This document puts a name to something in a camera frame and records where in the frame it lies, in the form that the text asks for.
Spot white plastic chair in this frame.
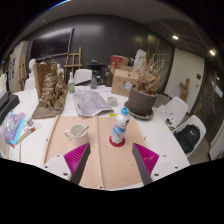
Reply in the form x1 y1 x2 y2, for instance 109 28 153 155
73 68 93 86
173 114 208 158
156 96 190 129

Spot white bottle with blue cap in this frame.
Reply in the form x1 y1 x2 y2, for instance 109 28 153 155
110 106 131 145

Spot small white plaster figure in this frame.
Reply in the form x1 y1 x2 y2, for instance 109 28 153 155
56 63 65 81

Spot black boxes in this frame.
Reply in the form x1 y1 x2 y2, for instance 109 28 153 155
0 90 21 126

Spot dried plant in grey pot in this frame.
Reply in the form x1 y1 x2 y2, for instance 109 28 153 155
127 53 166 117

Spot wooden figure sculpture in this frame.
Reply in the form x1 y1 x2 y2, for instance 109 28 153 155
178 77 191 103

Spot thin wooden stick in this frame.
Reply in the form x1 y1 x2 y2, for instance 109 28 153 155
78 125 90 138

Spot open newspaper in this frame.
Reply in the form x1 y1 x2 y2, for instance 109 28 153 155
72 90 115 118

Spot red box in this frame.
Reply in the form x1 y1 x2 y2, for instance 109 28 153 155
109 54 130 69

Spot white plaster bust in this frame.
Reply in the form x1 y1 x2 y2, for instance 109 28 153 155
28 58 38 80

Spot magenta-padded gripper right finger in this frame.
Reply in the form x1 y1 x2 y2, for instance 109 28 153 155
132 142 184 186

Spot dark wall screen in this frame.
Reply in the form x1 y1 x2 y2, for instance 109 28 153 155
30 27 74 63

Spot black backpack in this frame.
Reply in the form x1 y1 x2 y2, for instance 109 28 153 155
174 124 201 154

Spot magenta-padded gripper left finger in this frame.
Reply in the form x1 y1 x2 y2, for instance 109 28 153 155
41 142 92 185

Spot beige cabinet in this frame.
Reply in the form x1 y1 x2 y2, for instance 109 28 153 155
8 40 30 94

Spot flat round red coaster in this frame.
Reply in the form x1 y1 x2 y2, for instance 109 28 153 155
108 134 126 148

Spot stack of papers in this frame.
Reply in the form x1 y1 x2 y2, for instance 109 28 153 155
157 104 178 128

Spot wooden handled brush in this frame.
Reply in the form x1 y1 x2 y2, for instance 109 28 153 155
15 123 42 145

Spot brown relief sculpture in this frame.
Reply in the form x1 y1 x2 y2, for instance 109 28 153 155
32 61 69 120

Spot white ceramic mug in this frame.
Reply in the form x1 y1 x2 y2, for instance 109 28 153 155
63 124 90 147

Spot light wooden panel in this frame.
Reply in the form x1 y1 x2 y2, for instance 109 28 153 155
40 114 151 190

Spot wooden easel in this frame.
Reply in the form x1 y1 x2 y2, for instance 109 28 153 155
63 46 83 79

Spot colourful booklet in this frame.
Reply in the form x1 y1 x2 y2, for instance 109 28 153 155
0 110 27 149

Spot small white cup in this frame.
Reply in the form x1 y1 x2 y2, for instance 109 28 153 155
107 96 118 108

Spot grey bottle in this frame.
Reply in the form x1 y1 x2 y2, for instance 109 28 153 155
89 73 98 90

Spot small bottle with green label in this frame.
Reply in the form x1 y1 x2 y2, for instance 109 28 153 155
67 71 76 94

